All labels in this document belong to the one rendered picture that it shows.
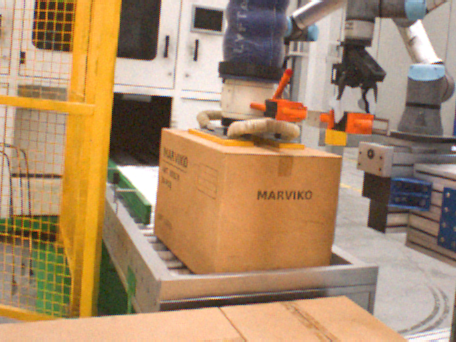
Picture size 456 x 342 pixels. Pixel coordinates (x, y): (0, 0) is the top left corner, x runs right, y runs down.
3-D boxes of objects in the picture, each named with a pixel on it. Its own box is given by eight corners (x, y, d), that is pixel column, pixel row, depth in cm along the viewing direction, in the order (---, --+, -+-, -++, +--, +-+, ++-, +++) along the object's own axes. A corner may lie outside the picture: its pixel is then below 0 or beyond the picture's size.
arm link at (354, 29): (381, 24, 133) (354, 19, 129) (379, 42, 134) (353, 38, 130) (362, 26, 140) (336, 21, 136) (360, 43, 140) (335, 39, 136)
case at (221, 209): (152, 233, 204) (161, 128, 202) (247, 229, 225) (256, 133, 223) (212, 291, 153) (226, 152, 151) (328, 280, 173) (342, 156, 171)
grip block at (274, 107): (261, 117, 166) (263, 98, 166) (289, 119, 171) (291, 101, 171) (274, 120, 159) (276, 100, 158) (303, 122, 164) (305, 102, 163)
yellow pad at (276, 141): (235, 136, 204) (236, 123, 204) (258, 137, 209) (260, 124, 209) (278, 149, 174) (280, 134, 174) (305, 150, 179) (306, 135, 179)
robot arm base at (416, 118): (420, 131, 190) (423, 103, 189) (452, 136, 177) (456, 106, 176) (387, 129, 182) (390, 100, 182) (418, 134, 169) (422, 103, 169)
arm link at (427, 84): (399, 101, 177) (404, 59, 176) (412, 102, 188) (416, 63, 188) (436, 104, 171) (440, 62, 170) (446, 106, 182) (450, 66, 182)
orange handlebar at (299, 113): (209, 103, 208) (210, 93, 208) (278, 109, 223) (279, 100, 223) (356, 131, 128) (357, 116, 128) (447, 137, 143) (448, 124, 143)
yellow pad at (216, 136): (187, 133, 194) (188, 119, 194) (212, 134, 199) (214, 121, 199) (224, 147, 165) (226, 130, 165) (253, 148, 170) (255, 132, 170)
